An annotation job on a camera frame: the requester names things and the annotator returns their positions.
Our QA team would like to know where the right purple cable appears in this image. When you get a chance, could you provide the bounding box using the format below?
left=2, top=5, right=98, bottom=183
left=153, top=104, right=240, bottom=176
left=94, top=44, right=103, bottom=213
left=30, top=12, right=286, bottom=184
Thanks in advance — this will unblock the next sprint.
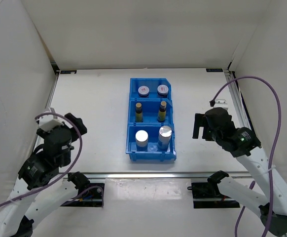
left=209, top=76, right=282, bottom=237

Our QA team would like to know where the right black corner label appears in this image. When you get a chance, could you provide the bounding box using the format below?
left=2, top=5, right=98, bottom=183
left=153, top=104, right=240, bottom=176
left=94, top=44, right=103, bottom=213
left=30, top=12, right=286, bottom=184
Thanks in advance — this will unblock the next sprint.
left=206, top=68, right=223, bottom=73

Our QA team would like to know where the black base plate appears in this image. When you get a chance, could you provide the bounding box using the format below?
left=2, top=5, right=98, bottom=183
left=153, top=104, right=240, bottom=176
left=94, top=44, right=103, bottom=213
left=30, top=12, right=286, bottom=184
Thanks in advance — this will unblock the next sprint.
left=62, top=183, right=105, bottom=207
left=187, top=182, right=240, bottom=209

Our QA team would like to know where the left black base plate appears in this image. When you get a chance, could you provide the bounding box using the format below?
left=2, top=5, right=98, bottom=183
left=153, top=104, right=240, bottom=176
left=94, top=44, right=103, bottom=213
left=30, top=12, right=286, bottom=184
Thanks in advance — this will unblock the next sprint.
left=62, top=183, right=105, bottom=207

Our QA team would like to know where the white-lid spice jar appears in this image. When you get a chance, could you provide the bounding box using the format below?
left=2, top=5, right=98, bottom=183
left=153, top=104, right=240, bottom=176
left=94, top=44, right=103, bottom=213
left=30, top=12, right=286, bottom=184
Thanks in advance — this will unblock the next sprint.
left=138, top=85, right=149, bottom=98
left=157, top=84, right=169, bottom=98

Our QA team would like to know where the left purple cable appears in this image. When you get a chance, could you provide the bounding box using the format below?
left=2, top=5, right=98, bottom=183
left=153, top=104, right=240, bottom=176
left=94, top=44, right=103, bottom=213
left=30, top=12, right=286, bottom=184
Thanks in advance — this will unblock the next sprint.
left=0, top=113, right=105, bottom=215

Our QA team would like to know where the black corner label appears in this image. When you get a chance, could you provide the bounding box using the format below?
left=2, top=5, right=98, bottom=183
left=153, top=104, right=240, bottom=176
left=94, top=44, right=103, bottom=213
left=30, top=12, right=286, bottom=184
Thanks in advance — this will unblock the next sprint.
left=206, top=68, right=223, bottom=73
left=60, top=70, right=77, bottom=75

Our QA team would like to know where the purple cable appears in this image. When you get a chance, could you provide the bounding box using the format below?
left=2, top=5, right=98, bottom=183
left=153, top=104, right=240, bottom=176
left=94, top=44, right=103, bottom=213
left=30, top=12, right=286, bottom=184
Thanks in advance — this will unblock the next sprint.
left=0, top=113, right=105, bottom=215
left=209, top=76, right=282, bottom=237

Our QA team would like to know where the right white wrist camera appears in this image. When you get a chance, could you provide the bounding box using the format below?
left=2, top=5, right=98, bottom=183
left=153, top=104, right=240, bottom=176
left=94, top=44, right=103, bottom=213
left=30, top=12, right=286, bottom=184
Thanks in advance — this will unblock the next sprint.
left=210, top=99, right=229, bottom=110

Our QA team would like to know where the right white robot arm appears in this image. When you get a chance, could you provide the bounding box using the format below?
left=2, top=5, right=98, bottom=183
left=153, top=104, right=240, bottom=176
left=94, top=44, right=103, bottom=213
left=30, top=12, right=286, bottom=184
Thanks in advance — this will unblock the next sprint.
left=192, top=107, right=287, bottom=237

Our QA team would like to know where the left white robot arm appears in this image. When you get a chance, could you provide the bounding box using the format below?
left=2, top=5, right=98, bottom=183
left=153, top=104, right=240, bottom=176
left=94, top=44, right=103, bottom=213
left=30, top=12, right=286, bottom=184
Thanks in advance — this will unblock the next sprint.
left=0, top=112, right=91, bottom=237

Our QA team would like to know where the silver-top white canister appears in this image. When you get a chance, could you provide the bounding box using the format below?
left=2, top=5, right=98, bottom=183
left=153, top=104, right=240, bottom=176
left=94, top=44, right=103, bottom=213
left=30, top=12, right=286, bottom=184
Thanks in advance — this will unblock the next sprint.
left=157, top=125, right=173, bottom=150
left=135, top=130, right=148, bottom=151

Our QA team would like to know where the blue three-compartment plastic bin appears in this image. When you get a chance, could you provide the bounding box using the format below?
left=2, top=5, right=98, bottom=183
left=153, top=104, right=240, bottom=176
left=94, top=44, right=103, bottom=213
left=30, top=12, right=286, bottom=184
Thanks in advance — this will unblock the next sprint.
left=126, top=78, right=176, bottom=161

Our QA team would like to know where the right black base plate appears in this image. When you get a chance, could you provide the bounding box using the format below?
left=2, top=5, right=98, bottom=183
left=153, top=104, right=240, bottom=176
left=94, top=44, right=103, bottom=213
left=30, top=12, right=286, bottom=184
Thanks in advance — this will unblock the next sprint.
left=187, top=182, right=240, bottom=209

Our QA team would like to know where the left aluminium rail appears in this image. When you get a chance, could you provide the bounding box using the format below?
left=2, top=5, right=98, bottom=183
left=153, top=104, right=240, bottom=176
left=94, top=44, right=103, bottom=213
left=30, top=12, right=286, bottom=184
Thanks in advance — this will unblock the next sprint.
left=22, top=71, right=60, bottom=180

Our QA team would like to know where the left black corner label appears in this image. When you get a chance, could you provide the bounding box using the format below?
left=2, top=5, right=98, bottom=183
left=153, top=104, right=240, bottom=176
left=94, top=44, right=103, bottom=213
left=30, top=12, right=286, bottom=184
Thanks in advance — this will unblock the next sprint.
left=60, top=70, right=77, bottom=75

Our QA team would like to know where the small yellow-label bottle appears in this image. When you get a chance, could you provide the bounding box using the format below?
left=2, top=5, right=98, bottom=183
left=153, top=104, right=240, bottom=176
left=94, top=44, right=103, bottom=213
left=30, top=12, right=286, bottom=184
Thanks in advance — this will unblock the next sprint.
left=135, top=103, right=143, bottom=122
left=157, top=101, right=167, bottom=122

